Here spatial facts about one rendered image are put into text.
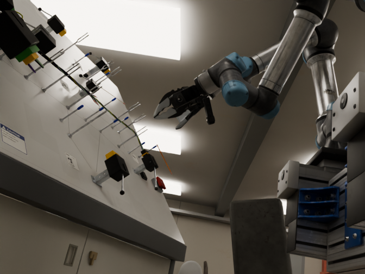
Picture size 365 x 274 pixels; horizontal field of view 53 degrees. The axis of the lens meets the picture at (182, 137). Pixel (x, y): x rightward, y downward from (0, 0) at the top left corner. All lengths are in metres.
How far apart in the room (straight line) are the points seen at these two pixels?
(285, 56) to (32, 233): 0.89
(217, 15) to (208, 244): 6.22
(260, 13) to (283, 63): 1.72
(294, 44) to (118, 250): 0.86
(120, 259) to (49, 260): 0.31
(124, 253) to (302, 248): 0.56
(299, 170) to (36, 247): 0.77
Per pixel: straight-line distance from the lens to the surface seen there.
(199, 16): 3.03
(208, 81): 1.23
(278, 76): 1.23
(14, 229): 0.94
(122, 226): 1.18
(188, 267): 7.61
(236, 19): 3.00
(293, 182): 1.19
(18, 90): 1.10
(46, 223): 1.00
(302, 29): 1.27
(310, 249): 1.16
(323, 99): 1.56
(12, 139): 0.92
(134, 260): 1.34
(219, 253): 8.45
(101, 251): 1.18
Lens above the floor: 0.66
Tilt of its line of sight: 23 degrees up
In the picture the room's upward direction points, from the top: 11 degrees clockwise
